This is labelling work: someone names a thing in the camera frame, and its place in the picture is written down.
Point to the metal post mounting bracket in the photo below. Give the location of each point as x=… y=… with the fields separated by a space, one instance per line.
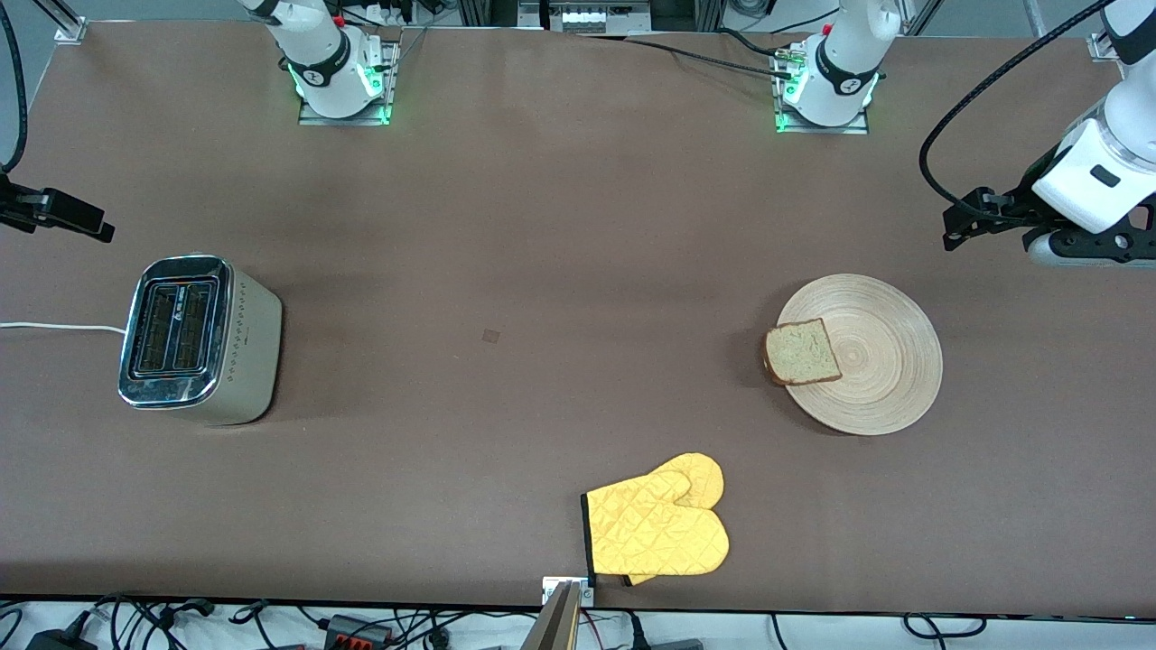
x=548 y=587

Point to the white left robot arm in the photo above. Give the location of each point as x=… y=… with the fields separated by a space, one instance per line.
x=835 y=72

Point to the white electrical device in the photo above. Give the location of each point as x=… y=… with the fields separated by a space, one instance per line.
x=587 y=16

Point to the silver two-slot toaster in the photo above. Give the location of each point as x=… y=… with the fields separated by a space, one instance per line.
x=199 y=343

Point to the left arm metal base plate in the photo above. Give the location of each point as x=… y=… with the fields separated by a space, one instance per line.
x=849 y=130

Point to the round wooden plate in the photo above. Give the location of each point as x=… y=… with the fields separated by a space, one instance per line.
x=885 y=361

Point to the black red connector block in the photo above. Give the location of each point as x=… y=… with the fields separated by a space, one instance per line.
x=357 y=630

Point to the yellow quilted oven mitt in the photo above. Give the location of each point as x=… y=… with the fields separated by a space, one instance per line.
x=655 y=533
x=703 y=474

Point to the brown bread slice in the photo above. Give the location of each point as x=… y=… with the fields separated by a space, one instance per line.
x=802 y=354

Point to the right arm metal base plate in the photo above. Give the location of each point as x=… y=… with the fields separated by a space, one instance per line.
x=316 y=120

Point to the metal table corner bracket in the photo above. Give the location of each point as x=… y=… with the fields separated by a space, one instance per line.
x=70 y=32
x=1104 y=47

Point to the aluminium profile post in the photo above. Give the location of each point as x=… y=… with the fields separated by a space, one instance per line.
x=553 y=623

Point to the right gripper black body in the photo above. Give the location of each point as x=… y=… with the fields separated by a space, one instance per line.
x=25 y=206

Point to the black power adapter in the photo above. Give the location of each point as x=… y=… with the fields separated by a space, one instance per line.
x=59 y=641

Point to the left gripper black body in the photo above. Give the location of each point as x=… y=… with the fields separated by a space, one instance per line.
x=1023 y=194

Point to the black plug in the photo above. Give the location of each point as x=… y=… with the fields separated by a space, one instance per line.
x=668 y=645

